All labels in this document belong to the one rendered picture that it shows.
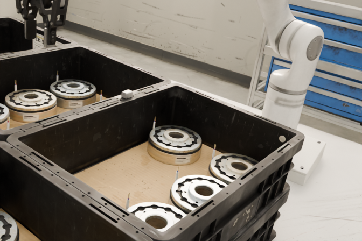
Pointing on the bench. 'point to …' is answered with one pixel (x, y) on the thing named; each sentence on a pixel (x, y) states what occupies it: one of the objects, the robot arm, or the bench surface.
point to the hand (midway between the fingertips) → (40, 35)
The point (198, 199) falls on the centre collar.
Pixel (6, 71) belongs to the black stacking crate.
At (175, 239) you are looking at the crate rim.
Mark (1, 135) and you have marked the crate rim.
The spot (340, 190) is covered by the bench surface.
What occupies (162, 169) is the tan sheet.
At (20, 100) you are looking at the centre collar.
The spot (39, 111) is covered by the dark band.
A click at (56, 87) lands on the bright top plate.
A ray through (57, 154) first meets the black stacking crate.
